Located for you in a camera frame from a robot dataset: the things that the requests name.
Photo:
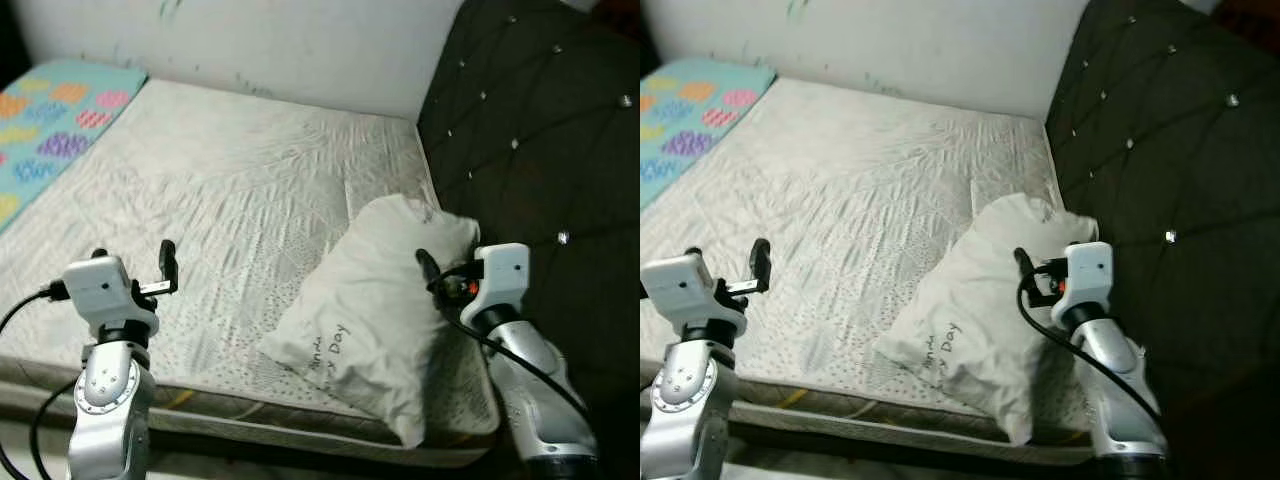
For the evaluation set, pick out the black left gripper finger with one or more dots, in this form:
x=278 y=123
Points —
x=168 y=265
x=761 y=263

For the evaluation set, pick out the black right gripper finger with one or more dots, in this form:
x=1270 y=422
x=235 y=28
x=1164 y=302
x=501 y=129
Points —
x=428 y=270
x=1025 y=266

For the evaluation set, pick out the white pillow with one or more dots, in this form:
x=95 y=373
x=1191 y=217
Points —
x=370 y=300
x=980 y=300

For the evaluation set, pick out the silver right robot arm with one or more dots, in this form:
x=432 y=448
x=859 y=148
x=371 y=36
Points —
x=535 y=380
x=1115 y=370

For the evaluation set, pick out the white quilted mattress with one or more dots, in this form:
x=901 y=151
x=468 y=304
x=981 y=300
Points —
x=860 y=170
x=230 y=170

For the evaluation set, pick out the teal sheet with colourful shapes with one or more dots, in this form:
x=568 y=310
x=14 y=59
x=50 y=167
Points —
x=700 y=110
x=50 y=120

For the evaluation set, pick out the dark tufted headboard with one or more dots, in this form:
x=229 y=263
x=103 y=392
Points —
x=540 y=130
x=1170 y=130

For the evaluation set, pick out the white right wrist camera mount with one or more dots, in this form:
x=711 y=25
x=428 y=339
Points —
x=1088 y=272
x=500 y=275

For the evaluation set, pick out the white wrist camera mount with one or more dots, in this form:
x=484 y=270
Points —
x=105 y=290
x=690 y=290
x=500 y=275
x=1088 y=272

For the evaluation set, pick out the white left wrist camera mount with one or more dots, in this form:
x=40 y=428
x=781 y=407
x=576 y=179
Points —
x=690 y=290
x=105 y=290

